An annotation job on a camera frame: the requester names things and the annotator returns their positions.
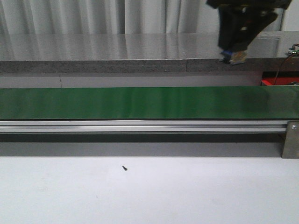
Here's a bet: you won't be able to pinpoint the aluminium conveyor rail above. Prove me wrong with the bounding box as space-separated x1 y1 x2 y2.
0 120 288 133

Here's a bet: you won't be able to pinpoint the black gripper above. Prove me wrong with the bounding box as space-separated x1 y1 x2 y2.
206 0 292 52

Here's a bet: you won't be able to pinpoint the steel conveyor bracket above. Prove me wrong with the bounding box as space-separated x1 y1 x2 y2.
282 121 299 159

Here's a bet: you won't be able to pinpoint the red mushroom push button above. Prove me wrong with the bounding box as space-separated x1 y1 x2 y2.
221 50 247 65

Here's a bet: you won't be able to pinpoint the green conveyor belt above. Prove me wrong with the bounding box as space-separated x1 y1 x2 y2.
0 86 299 120

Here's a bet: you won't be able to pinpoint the red and black wires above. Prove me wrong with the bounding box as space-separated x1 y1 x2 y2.
273 43 299 86

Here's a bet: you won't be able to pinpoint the grey curtain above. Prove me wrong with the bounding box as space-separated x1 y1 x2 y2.
0 0 288 35

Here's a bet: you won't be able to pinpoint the green circuit board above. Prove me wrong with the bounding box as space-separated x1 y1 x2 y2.
287 45 299 56

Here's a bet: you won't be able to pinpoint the red bin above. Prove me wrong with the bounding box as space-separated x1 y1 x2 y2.
261 71 299 86

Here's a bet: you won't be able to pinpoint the grey stone counter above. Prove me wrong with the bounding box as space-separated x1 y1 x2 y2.
0 31 299 74

